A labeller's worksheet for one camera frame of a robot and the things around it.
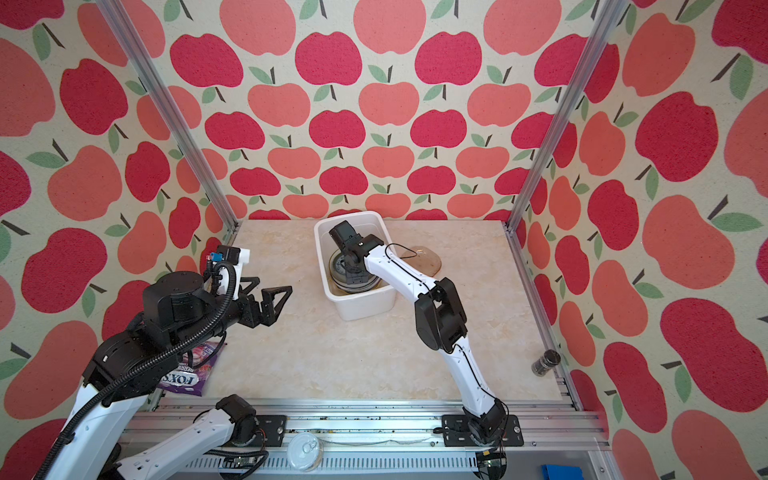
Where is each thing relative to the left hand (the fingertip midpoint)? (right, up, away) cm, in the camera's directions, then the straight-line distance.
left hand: (280, 287), depth 60 cm
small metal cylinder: (+65, -21, +16) cm, 70 cm away
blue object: (+60, -42, +6) cm, 74 cm away
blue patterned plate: (+6, 0, +38) cm, 38 cm away
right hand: (+10, +6, +35) cm, 37 cm away
